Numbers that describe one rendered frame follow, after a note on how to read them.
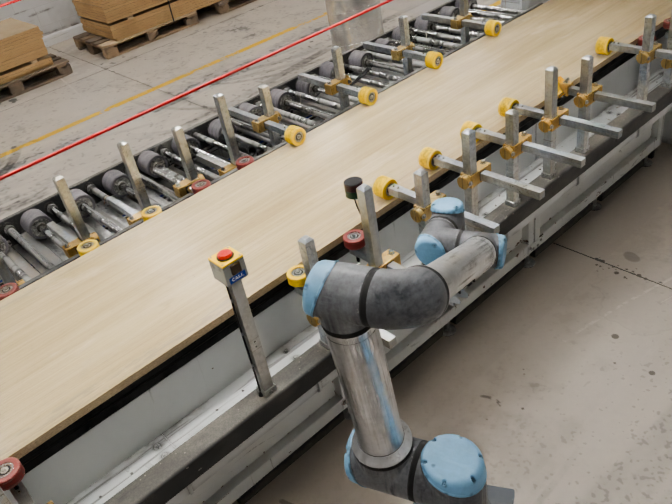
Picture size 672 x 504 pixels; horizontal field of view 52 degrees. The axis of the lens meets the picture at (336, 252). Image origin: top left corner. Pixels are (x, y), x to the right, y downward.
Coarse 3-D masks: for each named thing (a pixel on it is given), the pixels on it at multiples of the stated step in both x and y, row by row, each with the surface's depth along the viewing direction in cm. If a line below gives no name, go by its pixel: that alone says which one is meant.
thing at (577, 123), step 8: (520, 104) 282; (520, 112) 281; (528, 112) 278; (536, 112) 275; (560, 120) 268; (568, 120) 266; (576, 120) 264; (584, 120) 263; (576, 128) 265; (584, 128) 262; (592, 128) 259; (600, 128) 257; (608, 128) 255; (616, 128) 254; (608, 136) 256; (616, 136) 253
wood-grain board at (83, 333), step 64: (576, 0) 390; (448, 64) 344; (512, 64) 332; (576, 64) 320; (320, 128) 308; (384, 128) 298; (448, 128) 288; (256, 192) 270; (320, 192) 262; (128, 256) 247; (192, 256) 241; (256, 256) 235; (320, 256) 233; (0, 320) 228; (64, 320) 222; (128, 320) 217; (192, 320) 212; (0, 384) 202; (64, 384) 198; (128, 384) 197; (0, 448) 181
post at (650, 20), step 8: (648, 16) 295; (656, 16) 295; (648, 24) 296; (648, 32) 298; (648, 40) 300; (648, 48) 301; (640, 64) 308; (648, 64) 306; (640, 72) 310; (648, 72) 309; (640, 80) 312; (648, 80) 312; (640, 88) 314; (640, 96) 316
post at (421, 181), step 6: (420, 168) 225; (414, 174) 225; (420, 174) 223; (426, 174) 224; (414, 180) 226; (420, 180) 224; (426, 180) 225; (420, 186) 225; (426, 186) 226; (420, 192) 227; (426, 192) 228; (420, 198) 229; (426, 198) 229; (420, 204) 230; (426, 204) 230; (420, 222) 235; (426, 222) 234; (420, 228) 237
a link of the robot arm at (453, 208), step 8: (440, 200) 191; (448, 200) 190; (456, 200) 190; (432, 208) 189; (440, 208) 187; (448, 208) 186; (456, 208) 186; (432, 216) 188; (448, 216) 186; (456, 216) 187; (464, 216) 191; (456, 224) 186; (464, 224) 191
